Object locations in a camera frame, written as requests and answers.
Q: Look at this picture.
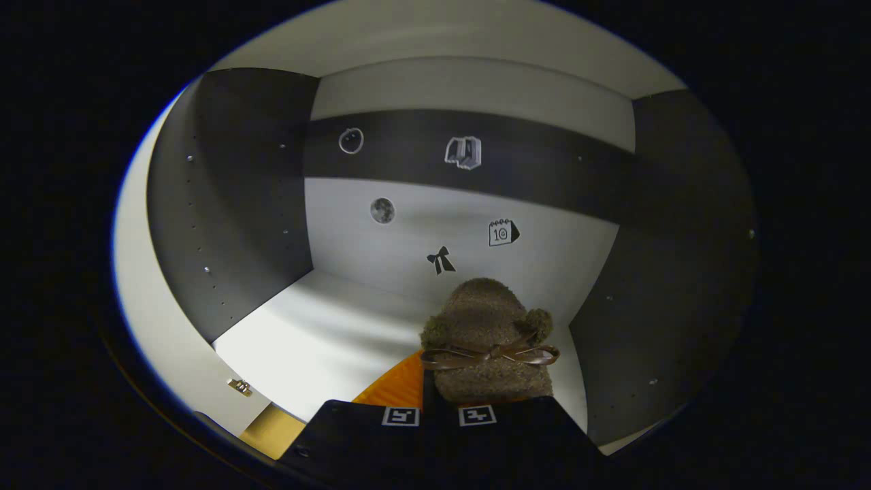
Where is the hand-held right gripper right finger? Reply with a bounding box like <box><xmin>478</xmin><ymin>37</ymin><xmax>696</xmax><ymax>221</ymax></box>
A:
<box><xmin>423</xmin><ymin>371</ymin><xmax>603</xmax><ymax>480</ymax></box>

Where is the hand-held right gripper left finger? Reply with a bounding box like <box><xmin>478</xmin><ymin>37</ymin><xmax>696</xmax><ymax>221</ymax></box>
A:
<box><xmin>278</xmin><ymin>349</ymin><xmax>426</xmax><ymax>480</ymax></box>

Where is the brown fuzzy shoe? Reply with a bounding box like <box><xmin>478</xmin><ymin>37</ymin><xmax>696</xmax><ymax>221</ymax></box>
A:
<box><xmin>420</xmin><ymin>277</ymin><xmax>560</xmax><ymax>404</ymax></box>

